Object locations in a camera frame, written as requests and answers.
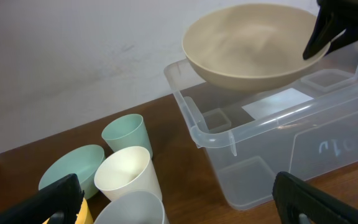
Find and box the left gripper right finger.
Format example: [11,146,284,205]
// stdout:
[272,171,358,224]

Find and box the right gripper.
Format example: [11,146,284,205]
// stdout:
[303,0,358,60]

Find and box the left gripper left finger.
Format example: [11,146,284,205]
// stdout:
[0,174,85,224]

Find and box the beige bowl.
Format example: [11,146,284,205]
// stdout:
[182,3,330,91]

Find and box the yellow small bowl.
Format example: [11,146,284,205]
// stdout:
[42,197,94,224]

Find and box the mint green small bowl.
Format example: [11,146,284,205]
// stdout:
[39,144,106,200]

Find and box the cream white cup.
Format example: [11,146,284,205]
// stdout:
[94,146,162,202]

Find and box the grey translucent cup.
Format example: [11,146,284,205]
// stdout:
[94,190,170,224]

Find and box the clear plastic storage bin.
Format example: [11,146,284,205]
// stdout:
[164,42,358,210]

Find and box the white label in bin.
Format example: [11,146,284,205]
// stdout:
[242,88,313,119]

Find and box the mint green cup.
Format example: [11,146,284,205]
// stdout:
[101,114,153,157]

